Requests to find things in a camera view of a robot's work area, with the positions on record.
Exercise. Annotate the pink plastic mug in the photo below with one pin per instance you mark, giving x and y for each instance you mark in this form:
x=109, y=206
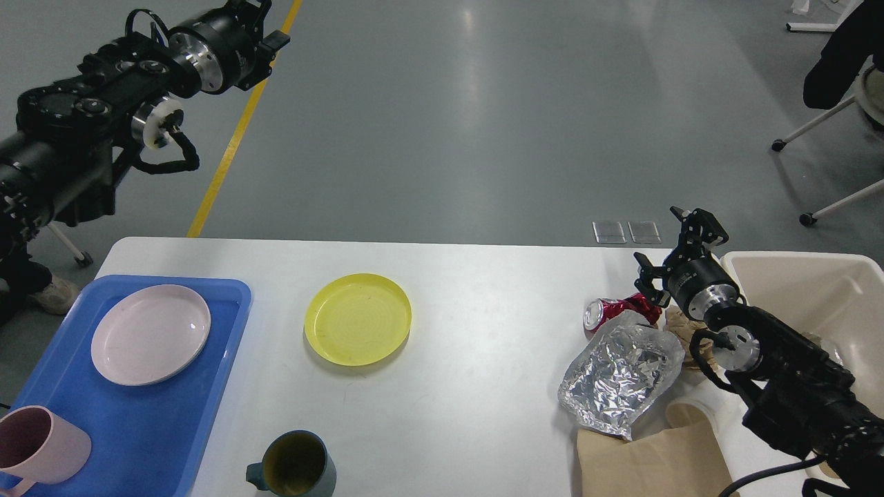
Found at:
x=38, y=446

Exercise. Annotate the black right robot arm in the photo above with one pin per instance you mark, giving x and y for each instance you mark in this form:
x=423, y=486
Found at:
x=799, y=401

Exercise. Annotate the white desk base far right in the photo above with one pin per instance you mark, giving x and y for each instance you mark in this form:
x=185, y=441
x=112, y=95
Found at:
x=819, y=16

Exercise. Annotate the blue plastic tray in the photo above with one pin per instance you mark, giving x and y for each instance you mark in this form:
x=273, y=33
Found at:
x=148, y=440

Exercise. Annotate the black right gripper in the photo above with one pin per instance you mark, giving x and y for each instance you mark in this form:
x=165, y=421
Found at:
x=692, y=280

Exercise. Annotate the yellow plastic plate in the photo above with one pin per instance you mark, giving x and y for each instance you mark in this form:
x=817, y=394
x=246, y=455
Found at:
x=358, y=320

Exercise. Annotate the white office chair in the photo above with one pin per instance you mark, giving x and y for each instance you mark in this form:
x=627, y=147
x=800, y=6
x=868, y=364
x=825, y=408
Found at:
x=850, y=129

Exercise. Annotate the person's beige shoe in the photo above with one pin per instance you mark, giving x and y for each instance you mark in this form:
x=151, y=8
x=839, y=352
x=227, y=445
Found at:
x=57, y=298

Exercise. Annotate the brown paper bag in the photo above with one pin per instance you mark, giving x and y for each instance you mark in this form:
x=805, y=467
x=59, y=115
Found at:
x=680, y=461

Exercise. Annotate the pink plastic plate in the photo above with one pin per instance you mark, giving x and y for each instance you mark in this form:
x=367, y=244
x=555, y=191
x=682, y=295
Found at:
x=151, y=335

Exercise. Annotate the beige plastic bin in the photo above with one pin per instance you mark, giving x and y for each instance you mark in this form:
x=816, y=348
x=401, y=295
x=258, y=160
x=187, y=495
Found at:
x=837, y=297

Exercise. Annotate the white paper cup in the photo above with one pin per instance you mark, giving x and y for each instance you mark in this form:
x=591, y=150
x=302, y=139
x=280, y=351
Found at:
x=700, y=404

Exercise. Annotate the right floor outlet cover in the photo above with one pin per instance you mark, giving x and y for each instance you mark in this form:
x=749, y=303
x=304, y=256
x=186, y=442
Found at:
x=644, y=232

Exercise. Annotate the crushed red soda can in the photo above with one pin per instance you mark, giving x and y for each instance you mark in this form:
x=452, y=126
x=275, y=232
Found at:
x=601, y=310

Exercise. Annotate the grey chair leg with caster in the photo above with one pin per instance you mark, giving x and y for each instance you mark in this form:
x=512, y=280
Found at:
x=82, y=258

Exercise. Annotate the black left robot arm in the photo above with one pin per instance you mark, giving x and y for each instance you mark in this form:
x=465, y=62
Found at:
x=77, y=138

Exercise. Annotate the crumpled brown paper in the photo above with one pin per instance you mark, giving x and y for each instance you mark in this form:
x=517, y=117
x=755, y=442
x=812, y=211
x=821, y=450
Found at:
x=676, y=322

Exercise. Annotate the crumpled silver foil bag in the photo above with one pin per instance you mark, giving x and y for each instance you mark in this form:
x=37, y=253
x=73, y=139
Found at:
x=626, y=366

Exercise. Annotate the floor outlet cover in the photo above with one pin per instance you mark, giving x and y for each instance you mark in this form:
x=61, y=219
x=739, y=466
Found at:
x=609, y=232
x=644, y=232

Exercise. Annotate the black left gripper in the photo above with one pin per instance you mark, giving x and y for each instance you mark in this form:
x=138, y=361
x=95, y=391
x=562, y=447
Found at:
x=227, y=47

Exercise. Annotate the teal mug yellow inside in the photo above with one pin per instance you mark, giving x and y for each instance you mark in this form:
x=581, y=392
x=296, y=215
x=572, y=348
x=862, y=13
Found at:
x=297, y=463

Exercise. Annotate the left floor outlet cover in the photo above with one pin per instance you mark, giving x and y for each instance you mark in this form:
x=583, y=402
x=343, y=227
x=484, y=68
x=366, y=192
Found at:
x=609, y=232

